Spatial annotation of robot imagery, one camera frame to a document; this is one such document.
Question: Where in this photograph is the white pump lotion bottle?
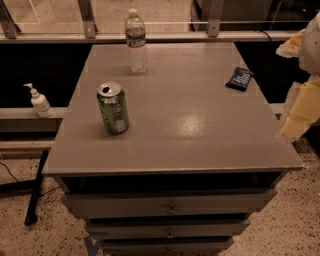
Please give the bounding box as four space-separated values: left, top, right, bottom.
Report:
24 83 53 118

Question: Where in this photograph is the green soda can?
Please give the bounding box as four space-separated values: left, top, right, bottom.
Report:
97 82 129 134

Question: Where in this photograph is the black floor cable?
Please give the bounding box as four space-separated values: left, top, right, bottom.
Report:
0 161 21 184

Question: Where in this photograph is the dark blue rxbar wrapper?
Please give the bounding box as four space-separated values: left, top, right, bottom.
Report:
225 67 254 91

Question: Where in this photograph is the clear plastic water bottle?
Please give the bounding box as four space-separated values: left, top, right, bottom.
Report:
125 8 147 74

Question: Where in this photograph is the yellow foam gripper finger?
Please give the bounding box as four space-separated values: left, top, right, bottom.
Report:
276 76 320 143
276 29 305 58

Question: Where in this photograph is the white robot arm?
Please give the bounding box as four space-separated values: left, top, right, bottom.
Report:
276 13 320 143

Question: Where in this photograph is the grey drawer cabinet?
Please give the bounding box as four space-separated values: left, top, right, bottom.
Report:
44 43 302 256

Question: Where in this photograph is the grey metal railing frame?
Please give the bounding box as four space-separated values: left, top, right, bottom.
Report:
0 0 320 44

